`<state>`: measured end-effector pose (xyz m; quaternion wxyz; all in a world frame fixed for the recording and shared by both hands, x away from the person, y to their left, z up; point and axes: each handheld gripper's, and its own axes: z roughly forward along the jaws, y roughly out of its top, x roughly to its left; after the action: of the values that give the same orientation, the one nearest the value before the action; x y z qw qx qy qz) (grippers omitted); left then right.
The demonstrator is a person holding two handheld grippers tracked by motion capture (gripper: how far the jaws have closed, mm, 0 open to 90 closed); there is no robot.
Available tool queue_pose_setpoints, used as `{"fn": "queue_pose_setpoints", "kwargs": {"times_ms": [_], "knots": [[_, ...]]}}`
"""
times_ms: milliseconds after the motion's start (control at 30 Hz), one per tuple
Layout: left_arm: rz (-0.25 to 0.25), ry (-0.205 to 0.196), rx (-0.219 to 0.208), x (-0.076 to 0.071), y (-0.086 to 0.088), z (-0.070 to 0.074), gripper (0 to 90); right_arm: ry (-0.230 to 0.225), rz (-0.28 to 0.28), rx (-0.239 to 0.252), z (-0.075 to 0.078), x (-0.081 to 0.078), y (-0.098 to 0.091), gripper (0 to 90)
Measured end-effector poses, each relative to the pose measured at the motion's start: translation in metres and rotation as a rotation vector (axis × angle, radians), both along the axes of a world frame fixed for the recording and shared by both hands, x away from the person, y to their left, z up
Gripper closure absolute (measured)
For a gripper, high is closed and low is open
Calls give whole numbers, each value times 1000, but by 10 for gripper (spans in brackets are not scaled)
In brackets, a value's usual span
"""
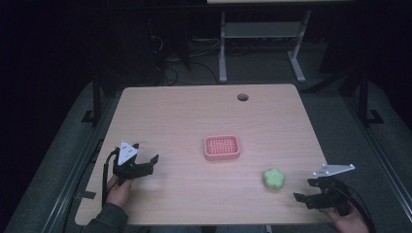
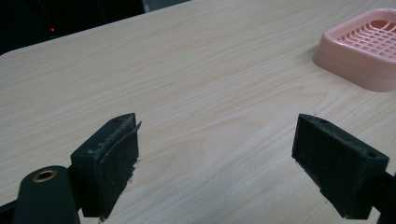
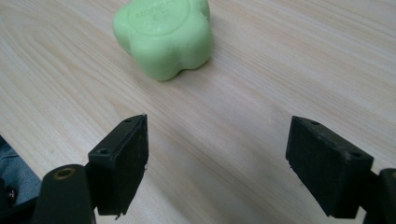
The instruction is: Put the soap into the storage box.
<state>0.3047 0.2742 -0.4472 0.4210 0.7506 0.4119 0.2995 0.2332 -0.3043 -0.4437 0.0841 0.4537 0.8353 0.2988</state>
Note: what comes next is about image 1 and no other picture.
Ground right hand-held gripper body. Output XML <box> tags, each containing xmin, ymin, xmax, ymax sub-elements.
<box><xmin>307</xmin><ymin>163</ymin><xmax>356</xmax><ymax>216</ymax></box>

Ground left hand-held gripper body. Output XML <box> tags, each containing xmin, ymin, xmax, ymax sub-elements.
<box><xmin>111</xmin><ymin>140</ymin><xmax>144</xmax><ymax>186</ymax></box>

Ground green flower-shaped soap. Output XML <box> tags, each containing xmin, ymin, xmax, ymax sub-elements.
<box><xmin>261</xmin><ymin>167</ymin><xmax>287</xmax><ymax>190</ymax></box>

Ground pink soap dish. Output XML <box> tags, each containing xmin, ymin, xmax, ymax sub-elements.
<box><xmin>203</xmin><ymin>134</ymin><xmax>241</xmax><ymax>162</ymax></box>

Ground person's left hand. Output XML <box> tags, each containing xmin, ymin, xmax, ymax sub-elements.
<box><xmin>106</xmin><ymin>174</ymin><xmax>134</xmax><ymax>209</ymax></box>

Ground person's right hand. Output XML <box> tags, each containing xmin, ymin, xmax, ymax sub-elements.
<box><xmin>320</xmin><ymin>203</ymin><xmax>371</xmax><ymax>233</ymax></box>

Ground black metal stand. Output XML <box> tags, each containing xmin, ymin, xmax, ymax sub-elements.
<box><xmin>356</xmin><ymin>69</ymin><xmax>385</xmax><ymax>127</ymax></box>
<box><xmin>81</xmin><ymin>72</ymin><xmax>104</xmax><ymax>125</ymax></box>

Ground right hand-held gripper black cable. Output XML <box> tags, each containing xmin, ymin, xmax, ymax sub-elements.
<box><xmin>333</xmin><ymin>183</ymin><xmax>377</xmax><ymax>233</ymax></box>

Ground hand-held gripper black cable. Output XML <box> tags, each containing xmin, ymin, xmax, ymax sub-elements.
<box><xmin>333</xmin><ymin>183</ymin><xmax>377</xmax><ymax>233</ymax></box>
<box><xmin>101</xmin><ymin>149</ymin><xmax>121</xmax><ymax>208</ymax></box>

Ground left hand-held gripper black cable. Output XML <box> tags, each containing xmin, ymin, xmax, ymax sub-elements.
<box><xmin>101</xmin><ymin>149</ymin><xmax>121</xmax><ymax>208</ymax></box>

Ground cables on floor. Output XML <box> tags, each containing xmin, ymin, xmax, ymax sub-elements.
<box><xmin>147</xmin><ymin>27</ymin><xmax>224</xmax><ymax>86</ymax></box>

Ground white metal table frame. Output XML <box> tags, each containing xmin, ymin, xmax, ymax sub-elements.
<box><xmin>218</xmin><ymin>9</ymin><xmax>313</xmax><ymax>83</ymax></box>

